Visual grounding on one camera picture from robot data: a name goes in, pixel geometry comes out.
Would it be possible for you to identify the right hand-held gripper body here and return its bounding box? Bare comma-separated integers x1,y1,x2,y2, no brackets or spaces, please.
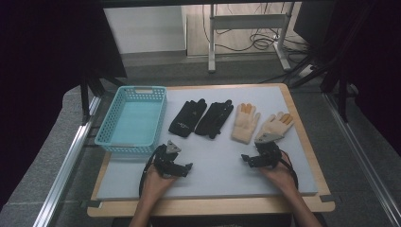
254,131,285,168

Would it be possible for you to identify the black metal stand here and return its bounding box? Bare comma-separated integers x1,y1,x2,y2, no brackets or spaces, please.
79,72,127,124
289,0,379,124

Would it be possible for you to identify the aluminium rail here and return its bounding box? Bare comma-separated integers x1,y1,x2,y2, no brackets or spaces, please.
323,93,401,226
32,96,102,227

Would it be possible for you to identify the beige glove with orange fingers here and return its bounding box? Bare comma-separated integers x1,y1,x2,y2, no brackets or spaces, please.
254,111,295,145
231,102,261,145

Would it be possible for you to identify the white foam mat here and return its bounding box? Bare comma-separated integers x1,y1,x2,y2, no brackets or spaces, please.
96,85,319,201

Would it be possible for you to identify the dark curtain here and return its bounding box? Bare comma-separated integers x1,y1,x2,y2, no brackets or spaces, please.
0,0,127,209
327,0,401,155

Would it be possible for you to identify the person's left hand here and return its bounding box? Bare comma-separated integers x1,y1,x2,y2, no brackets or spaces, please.
140,164,181,200

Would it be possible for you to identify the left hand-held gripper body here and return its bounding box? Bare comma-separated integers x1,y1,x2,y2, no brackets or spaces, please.
152,140,190,178

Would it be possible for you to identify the black glove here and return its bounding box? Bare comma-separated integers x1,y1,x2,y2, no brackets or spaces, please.
167,97,208,138
194,99,235,140

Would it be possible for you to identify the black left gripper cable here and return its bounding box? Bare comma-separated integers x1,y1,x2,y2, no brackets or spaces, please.
138,146,160,198

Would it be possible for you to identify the tangle of black floor cables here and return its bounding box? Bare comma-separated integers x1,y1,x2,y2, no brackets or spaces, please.
201,3,313,64

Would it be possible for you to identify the white cabinet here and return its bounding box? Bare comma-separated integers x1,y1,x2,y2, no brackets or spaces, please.
103,5,187,60

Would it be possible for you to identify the light blue plastic basket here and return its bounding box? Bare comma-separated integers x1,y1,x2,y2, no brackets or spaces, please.
94,85,168,155

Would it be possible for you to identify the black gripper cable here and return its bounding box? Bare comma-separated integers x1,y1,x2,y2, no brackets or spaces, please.
278,157,300,192
138,146,160,198

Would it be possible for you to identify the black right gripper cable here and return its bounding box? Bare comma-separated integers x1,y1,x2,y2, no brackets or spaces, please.
278,157,300,192

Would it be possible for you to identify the white metal desk frame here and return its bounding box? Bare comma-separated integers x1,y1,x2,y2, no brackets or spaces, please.
207,3,292,74

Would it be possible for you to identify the person's right hand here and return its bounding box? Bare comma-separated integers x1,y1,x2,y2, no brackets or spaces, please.
258,150,299,198

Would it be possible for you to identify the white power strip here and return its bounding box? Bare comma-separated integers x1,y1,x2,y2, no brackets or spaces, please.
297,64,316,79

